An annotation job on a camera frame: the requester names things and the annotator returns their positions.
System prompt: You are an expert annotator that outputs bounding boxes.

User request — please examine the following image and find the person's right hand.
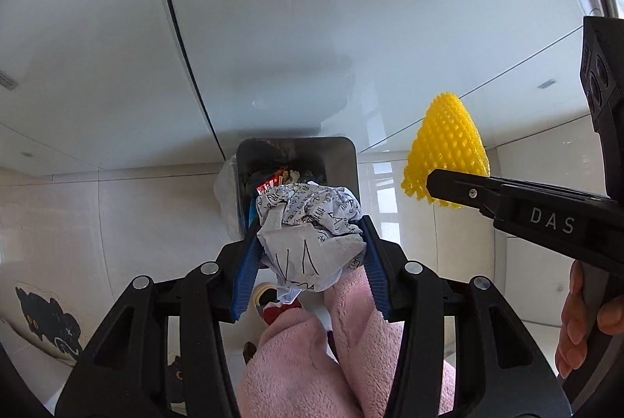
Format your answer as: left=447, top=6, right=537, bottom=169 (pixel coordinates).
left=557, top=261, right=624, bottom=381

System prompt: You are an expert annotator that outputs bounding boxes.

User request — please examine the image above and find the person's left leg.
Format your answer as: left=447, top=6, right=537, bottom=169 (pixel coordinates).
left=236, top=308, right=362, bottom=418

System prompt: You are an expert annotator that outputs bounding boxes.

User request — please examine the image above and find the printed white paper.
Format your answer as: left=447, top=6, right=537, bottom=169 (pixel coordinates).
left=256, top=183, right=366, bottom=304

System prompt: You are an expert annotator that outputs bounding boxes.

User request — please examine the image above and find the dark grey trash bin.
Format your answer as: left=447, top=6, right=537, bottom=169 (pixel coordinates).
left=234, top=136, right=360, bottom=239

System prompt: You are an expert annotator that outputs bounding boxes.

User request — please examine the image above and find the red snack packet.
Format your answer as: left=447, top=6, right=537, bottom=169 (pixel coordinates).
left=257, top=174, right=287, bottom=195

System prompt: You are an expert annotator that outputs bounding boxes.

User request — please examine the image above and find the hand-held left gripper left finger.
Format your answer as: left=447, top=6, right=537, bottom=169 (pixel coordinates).
left=53, top=225, right=266, bottom=418

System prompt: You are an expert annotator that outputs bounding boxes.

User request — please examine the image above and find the white cabinet door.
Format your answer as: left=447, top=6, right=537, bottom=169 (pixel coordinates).
left=0, top=0, right=230, bottom=171
left=156, top=0, right=624, bottom=152

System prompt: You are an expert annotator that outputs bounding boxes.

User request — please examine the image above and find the cone-shaped yellow foam net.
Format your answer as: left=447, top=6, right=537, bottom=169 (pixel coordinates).
left=401, top=91, right=489, bottom=208

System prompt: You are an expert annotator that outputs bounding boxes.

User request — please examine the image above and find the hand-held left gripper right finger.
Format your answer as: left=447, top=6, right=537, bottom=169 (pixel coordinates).
left=358, top=216, right=572, bottom=418

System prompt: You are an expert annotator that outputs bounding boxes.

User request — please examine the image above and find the red white slipper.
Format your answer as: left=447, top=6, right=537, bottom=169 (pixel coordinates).
left=252, top=283, right=304, bottom=327

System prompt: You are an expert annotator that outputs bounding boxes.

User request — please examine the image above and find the black cat floor mat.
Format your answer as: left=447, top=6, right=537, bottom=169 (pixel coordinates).
left=12, top=284, right=85, bottom=366

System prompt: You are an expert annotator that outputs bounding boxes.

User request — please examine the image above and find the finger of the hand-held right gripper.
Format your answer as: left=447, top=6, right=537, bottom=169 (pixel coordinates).
left=427, top=168, right=509, bottom=218

